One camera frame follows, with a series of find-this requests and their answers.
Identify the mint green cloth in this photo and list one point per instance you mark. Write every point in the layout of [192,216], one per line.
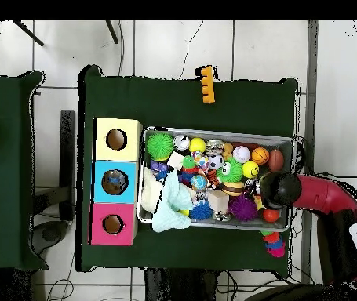
[175,207]

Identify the dark green tablecloth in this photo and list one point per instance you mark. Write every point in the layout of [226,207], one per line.
[165,106]
[15,157]

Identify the green spiky ball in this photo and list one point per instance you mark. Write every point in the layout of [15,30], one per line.
[160,146]
[231,170]

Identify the black tripod leg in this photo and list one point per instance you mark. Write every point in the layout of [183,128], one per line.
[112,31]
[27,32]

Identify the small orange basketball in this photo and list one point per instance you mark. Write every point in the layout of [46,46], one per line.
[260,155]

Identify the wooden box with three holes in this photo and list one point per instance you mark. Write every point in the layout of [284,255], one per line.
[131,154]

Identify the cream muslin cloth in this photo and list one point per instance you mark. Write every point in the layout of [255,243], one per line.
[150,194]

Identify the clear plastic packet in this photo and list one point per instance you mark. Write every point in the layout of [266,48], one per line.
[115,182]

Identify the yellow duck toy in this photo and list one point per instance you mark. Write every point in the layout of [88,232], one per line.
[259,202]

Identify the plain wooden cube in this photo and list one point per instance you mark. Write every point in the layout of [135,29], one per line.
[217,200]

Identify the orange plastic comb toy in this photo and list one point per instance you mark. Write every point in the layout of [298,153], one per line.
[208,84]

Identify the toy hamburger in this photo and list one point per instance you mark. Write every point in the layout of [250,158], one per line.
[233,189]

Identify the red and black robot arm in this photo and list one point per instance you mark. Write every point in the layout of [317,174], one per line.
[325,194]

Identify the yellow smiley ball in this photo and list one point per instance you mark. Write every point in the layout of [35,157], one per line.
[250,169]

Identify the grey floor strip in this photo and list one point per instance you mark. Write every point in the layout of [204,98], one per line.
[312,94]

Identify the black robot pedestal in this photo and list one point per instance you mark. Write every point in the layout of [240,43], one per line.
[178,288]

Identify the white baseball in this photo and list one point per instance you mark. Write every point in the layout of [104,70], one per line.
[241,154]

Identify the purple spiky toy with eyes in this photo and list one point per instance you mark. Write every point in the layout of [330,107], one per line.
[244,208]

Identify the clear mesh bin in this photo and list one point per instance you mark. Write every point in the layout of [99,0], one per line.
[159,221]

